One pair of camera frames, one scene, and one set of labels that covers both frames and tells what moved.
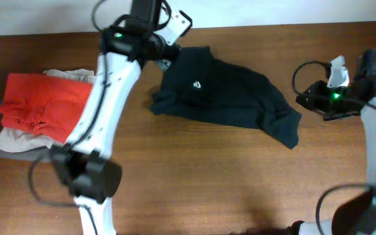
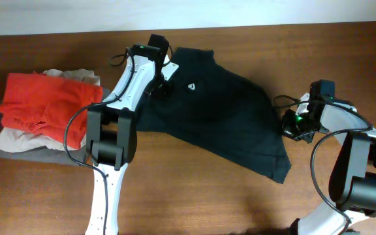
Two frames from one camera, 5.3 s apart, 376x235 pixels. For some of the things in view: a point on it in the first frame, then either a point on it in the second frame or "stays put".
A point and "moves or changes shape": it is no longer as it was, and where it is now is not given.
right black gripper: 316,104 → 288,130
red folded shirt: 49,106 stays put
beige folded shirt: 12,140 stays put
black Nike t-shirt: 194,83 moves or changes shape
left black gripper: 173,51 → 164,93
